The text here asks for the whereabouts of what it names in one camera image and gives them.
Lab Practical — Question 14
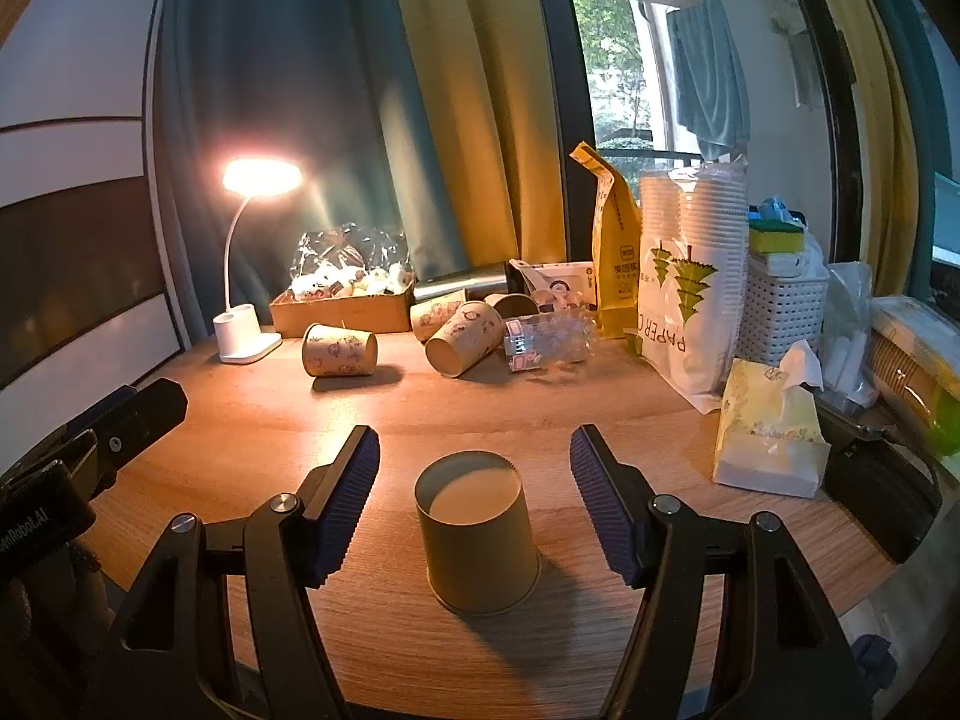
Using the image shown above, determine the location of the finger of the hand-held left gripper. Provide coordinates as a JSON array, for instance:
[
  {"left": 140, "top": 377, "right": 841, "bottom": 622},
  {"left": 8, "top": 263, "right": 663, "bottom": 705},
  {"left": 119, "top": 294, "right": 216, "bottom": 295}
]
[{"left": 73, "top": 378, "right": 189, "bottom": 500}]

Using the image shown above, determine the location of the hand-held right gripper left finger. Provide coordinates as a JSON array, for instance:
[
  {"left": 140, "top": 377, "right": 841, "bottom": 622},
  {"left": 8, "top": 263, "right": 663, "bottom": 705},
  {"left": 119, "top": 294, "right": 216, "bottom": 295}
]
[{"left": 82, "top": 425, "right": 383, "bottom": 720}]

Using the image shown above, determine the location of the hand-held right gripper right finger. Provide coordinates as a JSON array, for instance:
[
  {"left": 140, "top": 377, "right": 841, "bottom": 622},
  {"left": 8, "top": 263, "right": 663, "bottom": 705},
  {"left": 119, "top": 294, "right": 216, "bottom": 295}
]
[{"left": 569, "top": 424, "right": 875, "bottom": 720}]

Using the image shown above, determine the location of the plain brown paper cup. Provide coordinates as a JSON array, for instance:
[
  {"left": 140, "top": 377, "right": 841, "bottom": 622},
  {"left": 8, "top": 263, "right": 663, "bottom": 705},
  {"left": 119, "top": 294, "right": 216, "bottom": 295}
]
[{"left": 414, "top": 451, "right": 542, "bottom": 614}]

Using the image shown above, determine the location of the printed brown paper cup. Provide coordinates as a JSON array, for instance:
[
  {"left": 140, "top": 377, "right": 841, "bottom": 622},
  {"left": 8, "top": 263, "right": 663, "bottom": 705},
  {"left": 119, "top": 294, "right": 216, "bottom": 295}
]
[
  {"left": 484, "top": 292, "right": 542, "bottom": 320},
  {"left": 302, "top": 322, "right": 379, "bottom": 378},
  {"left": 424, "top": 301, "right": 506, "bottom": 380},
  {"left": 409, "top": 295, "right": 467, "bottom": 343}
]

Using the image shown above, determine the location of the white desk lamp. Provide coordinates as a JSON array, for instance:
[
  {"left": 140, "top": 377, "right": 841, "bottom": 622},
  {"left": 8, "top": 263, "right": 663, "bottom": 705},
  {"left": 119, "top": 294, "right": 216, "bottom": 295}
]
[{"left": 212, "top": 157, "right": 304, "bottom": 366}]

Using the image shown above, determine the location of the clear plastic packaging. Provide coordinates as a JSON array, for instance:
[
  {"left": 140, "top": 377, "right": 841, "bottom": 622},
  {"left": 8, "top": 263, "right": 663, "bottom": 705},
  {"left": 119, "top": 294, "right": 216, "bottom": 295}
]
[{"left": 503, "top": 306, "right": 599, "bottom": 375}]

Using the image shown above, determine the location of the tissue pack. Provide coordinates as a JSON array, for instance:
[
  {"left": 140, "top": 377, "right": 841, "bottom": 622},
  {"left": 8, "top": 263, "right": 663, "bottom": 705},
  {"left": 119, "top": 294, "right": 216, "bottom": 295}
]
[{"left": 712, "top": 340, "right": 833, "bottom": 499}]

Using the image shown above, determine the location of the cardboard box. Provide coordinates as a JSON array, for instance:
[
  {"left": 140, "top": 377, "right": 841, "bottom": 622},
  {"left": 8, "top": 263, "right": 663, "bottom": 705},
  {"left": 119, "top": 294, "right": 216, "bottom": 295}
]
[{"left": 268, "top": 281, "right": 416, "bottom": 339}]

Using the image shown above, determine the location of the bag of white paper cups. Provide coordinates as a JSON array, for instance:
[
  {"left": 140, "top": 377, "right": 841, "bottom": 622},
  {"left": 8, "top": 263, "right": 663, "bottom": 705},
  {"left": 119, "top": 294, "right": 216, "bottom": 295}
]
[{"left": 625, "top": 157, "right": 752, "bottom": 416}]

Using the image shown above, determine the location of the white carton box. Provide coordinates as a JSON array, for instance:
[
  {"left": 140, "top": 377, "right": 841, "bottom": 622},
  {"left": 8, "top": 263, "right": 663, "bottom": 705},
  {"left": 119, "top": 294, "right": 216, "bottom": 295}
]
[{"left": 509, "top": 259, "right": 598, "bottom": 310}]

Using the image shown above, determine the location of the steel thermos bottle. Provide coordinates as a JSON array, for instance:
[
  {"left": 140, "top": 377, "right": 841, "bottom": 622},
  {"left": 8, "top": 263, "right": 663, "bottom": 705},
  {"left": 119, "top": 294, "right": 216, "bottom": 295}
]
[{"left": 412, "top": 268, "right": 527, "bottom": 305}]

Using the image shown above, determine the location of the clear bag of sweets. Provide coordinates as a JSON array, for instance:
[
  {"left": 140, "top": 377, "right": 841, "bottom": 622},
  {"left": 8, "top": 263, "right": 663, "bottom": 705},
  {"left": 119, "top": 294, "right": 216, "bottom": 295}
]
[{"left": 289, "top": 223, "right": 416, "bottom": 302}]

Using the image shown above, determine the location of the yellow paper bag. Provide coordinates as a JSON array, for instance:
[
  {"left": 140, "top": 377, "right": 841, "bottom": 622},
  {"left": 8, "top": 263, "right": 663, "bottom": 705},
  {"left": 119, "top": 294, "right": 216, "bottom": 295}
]
[{"left": 569, "top": 140, "right": 644, "bottom": 339}]

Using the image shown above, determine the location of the white plastic basket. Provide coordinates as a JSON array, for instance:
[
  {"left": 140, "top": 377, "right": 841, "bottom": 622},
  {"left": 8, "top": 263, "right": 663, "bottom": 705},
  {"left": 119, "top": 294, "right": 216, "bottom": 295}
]
[{"left": 738, "top": 250, "right": 830, "bottom": 365}]

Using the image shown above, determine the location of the black pouch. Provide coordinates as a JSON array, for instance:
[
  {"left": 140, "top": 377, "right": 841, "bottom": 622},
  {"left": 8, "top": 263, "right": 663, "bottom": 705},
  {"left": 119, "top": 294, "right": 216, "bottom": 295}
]
[{"left": 820, "top": 396, "right": 945, "bottom": 565}]

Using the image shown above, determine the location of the white plastic bag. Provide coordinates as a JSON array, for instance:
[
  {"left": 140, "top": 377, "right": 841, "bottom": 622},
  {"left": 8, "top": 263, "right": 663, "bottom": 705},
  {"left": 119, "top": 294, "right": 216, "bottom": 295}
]
[{"left": 820, "top": 261, "right": 879, "bottom": 407}]

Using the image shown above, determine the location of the yellow green sponge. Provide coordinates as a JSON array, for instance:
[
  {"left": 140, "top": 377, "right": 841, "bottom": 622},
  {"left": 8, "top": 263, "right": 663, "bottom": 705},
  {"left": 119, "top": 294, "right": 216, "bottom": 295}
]
[{"left": 749, "top": 218, "right": 806, "bottom": 255}]

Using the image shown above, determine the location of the blue plastic bag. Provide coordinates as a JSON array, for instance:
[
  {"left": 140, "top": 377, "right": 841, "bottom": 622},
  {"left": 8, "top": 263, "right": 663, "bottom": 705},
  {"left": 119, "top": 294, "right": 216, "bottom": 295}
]
[{"left": 757, "top": 196, "right": 808, "bottom": 230}]

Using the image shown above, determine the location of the plastic-wrapped brown packet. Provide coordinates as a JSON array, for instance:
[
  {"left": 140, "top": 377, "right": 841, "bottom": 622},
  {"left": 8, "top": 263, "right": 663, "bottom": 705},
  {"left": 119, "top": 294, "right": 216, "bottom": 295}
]
[{"left": 868, "top": 295, "right": 960, "bottom": 460}]

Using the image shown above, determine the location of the teal curtain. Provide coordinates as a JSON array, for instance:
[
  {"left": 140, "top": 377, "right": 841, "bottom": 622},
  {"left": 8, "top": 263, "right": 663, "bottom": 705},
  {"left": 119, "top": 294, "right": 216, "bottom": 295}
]
[{"left": 145, "top": 0, "right": 445, "bottom": 347}]

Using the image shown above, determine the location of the yellow curtain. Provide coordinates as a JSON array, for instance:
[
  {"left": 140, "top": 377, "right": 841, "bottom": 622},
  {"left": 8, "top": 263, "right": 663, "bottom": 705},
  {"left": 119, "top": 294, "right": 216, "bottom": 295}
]
[
  {"left": 385, "top": 0, "right": 572, "bottom": 272},
  {"left": 801, "top": 0, "right": 921, "bottom": 302}
]

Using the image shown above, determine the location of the hanging teal garment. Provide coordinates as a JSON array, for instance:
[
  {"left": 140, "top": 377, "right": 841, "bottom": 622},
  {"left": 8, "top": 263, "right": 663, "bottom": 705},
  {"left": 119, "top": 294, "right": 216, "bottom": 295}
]
[{"left": 665, "top": 0, "right": 752, "bottom": 163}]

